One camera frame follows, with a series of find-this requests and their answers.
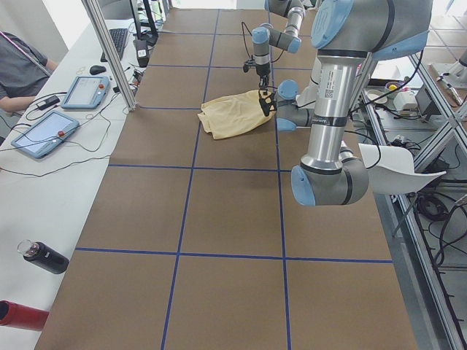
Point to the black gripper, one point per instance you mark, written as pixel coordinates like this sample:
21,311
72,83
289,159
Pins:
265,106
262,69

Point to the cream long-sleeve graphic shirt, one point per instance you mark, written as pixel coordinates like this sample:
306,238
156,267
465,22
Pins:
230,116

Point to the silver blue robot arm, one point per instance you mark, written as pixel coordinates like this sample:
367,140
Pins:
266,36
344,34

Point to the green bowl with lemon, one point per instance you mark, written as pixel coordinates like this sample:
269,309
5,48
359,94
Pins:
393,88

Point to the white plastic chair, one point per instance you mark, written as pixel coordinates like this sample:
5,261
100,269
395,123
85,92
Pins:
391,170

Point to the black keyboard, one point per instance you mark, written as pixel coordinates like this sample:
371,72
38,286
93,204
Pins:
119,38

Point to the black computer mouse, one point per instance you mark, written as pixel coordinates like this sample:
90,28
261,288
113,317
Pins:
97,69

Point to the upper blue teach pendant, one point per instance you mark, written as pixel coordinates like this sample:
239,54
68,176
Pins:
86,92

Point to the blue teach pendant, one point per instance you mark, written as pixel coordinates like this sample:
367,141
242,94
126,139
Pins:
45,135
86,92

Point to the lower blue teach pendant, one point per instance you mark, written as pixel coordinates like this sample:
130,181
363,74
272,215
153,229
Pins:
45,135

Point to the person in blue shirt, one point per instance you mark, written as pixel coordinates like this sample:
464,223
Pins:
24,72

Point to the black water bottle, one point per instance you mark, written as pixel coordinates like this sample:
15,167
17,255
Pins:
43,256

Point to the red water bottle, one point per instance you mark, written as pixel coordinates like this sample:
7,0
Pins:
22,317

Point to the aluminium frame post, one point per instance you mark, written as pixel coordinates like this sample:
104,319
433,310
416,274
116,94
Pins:
97,20

